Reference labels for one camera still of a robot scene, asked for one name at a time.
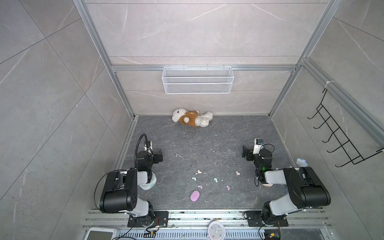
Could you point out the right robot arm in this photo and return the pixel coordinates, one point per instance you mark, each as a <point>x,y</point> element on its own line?
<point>305,189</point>

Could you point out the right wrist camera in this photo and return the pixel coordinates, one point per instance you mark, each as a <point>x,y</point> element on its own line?
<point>258,145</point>

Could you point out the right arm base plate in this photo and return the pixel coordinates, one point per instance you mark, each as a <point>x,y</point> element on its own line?
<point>258,219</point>

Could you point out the white wire mesh basket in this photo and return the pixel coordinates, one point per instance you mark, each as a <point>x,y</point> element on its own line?
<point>197,80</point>

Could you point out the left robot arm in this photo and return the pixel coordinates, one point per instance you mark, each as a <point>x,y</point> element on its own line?
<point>120,190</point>

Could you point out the purple earbud case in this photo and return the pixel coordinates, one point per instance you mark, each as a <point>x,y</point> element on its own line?
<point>195,195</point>

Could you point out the mint alarm clock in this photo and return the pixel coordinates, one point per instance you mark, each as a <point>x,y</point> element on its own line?
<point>146,181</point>

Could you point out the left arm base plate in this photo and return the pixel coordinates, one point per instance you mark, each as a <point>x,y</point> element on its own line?
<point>158,219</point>

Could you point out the white round clock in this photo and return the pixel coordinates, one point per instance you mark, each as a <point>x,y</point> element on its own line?
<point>216,231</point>

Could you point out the black wire hook rack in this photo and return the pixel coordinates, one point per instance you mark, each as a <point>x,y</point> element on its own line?
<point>337,133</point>

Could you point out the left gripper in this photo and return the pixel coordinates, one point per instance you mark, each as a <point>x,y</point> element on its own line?
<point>157,156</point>

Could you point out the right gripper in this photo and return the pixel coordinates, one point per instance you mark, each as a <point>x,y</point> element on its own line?
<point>248,153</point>

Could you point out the white teddy bear brown hoodie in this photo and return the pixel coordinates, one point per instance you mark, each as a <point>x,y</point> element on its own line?
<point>192,118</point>

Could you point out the white tablet device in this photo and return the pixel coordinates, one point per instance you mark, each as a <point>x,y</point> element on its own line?
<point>97,233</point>

